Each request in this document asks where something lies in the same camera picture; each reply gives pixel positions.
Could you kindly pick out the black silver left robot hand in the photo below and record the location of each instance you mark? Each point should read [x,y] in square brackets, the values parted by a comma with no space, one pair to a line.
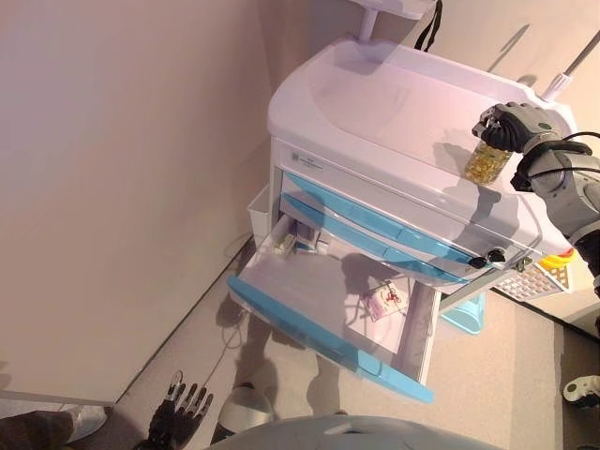
[178,417]

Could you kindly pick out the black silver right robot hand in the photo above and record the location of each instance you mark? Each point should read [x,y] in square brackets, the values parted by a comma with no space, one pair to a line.
[515,124]

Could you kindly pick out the clear bottle of yellow capsules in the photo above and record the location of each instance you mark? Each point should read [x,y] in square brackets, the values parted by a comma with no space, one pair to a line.
[487,164]

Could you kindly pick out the white drawer with blue front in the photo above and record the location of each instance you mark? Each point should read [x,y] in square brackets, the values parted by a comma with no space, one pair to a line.
[304,290]

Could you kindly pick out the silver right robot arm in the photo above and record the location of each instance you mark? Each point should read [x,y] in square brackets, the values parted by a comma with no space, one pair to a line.
[572,197]

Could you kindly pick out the small yellow green medicine box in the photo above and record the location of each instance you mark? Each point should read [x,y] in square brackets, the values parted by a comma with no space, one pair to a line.
[284,244]

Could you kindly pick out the white pink medicine packet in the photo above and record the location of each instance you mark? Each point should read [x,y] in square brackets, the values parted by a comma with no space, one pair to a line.
[384,302]

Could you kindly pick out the black cart keys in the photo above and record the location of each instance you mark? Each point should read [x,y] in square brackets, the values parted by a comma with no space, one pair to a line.
[494,256]

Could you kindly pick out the white medical cart blue drawers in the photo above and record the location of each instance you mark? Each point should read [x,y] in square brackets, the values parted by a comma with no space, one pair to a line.
[375,108]

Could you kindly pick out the yellow sharps container red lid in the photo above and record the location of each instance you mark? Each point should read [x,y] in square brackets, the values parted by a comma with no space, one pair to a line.
[555,269]

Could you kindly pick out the white perforated side basket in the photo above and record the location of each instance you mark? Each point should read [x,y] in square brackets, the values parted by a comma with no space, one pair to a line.
[525,283]

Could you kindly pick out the grey robot torso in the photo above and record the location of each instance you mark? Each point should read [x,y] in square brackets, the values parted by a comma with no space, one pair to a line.
[351,436]

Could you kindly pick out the teal waste bin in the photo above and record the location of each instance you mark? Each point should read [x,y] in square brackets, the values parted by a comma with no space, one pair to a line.
[466,316]

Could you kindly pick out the white side bin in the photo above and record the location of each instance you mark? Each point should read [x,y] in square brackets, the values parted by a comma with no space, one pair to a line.
[260,220]

